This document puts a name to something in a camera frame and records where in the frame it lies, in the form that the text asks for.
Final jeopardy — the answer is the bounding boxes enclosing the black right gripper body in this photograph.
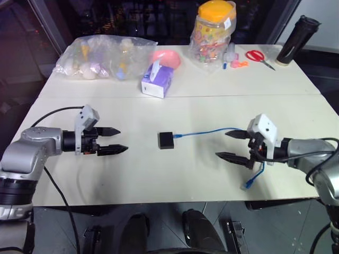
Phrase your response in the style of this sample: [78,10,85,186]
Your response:
[247,131,266,170]

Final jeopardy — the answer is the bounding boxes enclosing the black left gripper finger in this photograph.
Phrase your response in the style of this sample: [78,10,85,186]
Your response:
[97,144,129,157]
[95,126,122,138]

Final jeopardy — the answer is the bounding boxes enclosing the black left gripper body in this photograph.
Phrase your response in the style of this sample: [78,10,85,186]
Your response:
[81,127,100,157]

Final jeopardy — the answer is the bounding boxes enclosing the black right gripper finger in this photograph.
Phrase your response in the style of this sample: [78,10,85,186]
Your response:
[225,129,250,140]
[215,151,253,169]

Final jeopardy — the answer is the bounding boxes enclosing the small black box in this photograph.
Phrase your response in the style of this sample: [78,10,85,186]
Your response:
[158,131,175,151]

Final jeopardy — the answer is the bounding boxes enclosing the pink orange plastic toy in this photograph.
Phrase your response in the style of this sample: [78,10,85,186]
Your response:
[228,60,250,68]

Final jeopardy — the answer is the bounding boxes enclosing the purple white tissue box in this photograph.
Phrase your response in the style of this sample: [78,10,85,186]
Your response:
[140,60,174,99]

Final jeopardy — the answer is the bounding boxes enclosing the clear bag of toys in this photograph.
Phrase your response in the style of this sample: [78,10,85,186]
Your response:
[52,35,157,81]

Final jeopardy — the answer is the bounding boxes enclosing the small clear plastic bottle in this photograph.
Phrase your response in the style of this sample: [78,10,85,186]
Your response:
[224,43,239,63]

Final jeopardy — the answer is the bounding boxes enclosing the dark rounded shape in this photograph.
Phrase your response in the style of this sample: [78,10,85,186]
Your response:
[182,208,226,254]
[118,213,152,254]

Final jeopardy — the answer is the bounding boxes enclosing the candy jar with orange lid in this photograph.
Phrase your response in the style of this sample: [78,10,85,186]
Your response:
[188,0,238,70]

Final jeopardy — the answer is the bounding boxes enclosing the pink plastic bowl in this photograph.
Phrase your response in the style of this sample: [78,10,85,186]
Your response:
[149,50,182,70]

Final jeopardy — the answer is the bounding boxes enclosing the candy jar with yellow lid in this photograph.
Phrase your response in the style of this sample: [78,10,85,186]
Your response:
[194,0,236,63]

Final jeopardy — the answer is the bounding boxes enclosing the black cylindrical bottle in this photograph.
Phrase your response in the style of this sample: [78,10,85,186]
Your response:
[275,15,322,67]

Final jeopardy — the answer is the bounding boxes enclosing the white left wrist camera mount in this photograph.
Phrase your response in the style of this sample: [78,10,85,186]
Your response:
[74,105,101,156]

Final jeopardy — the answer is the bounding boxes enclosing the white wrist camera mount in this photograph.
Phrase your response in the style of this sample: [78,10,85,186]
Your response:
[74,105,101,156]
[246,113,279,166]

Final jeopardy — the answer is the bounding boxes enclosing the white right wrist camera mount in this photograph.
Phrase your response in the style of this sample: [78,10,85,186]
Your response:
[246,113,279,166]

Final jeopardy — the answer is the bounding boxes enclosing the blue Ethernet cable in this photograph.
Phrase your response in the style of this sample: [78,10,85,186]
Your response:
[173,128,266,189]

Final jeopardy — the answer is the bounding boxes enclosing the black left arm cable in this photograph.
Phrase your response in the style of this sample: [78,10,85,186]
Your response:
[30,106,86,254]

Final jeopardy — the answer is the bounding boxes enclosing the black metal bracket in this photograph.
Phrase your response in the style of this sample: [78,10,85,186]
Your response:
[224,219,245,254]
[83,225,103,254]

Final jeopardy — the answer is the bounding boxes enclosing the red handled scissors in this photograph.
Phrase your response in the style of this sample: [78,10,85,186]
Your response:
[245,49,276,71]

